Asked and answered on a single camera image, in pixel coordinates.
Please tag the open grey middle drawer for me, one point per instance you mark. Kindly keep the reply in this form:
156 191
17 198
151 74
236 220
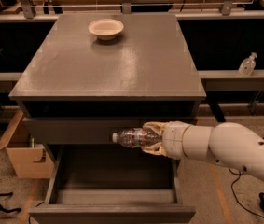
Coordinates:
112 185

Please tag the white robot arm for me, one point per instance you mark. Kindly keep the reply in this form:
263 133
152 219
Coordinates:
228 144

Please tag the open cardboard box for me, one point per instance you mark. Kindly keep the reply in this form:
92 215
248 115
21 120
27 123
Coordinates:
28 158

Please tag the metal railing frame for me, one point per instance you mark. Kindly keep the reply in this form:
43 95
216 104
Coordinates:
125 3

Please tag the clear plastic water bottle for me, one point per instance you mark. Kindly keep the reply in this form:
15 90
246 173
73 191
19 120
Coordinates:
136 137

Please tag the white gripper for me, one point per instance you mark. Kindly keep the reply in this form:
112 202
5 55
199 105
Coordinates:
173 139

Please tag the grey top drawer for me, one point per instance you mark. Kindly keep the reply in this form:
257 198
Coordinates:
70 131

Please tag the clear sanitizer pump bottle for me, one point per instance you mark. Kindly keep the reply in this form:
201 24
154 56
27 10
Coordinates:
247 66

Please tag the white bowl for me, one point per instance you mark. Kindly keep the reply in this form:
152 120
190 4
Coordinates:
106 29

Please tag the grey drawer cabinet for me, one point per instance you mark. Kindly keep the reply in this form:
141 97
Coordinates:
146 72

